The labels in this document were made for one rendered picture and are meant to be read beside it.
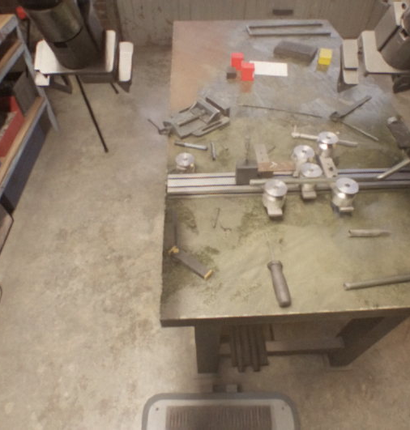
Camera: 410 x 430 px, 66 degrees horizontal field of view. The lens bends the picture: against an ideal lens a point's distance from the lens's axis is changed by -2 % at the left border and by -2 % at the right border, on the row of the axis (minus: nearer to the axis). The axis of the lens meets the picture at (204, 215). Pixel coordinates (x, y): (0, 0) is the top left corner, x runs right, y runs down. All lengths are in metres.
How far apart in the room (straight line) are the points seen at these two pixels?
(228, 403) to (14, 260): 1.35
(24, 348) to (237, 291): 1.25
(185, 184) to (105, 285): 1.04
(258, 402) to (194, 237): 0.69
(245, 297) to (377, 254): 0.32
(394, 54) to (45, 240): 1.84
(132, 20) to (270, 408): 3.53
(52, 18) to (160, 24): 3.41
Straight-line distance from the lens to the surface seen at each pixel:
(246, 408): 1.24
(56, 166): 2.45
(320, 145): 0.90
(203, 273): 0.68
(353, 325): 1.32
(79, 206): 2.11
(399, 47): 0.52
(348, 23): 4.16
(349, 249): 0.79
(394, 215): 0.91
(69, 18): 0.45
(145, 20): 3.83
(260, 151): 0.89
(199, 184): 0.81
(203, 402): 1.24
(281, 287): 0.66
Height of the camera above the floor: 1.48
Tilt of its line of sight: 51 degrees down
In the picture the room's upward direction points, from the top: straight up
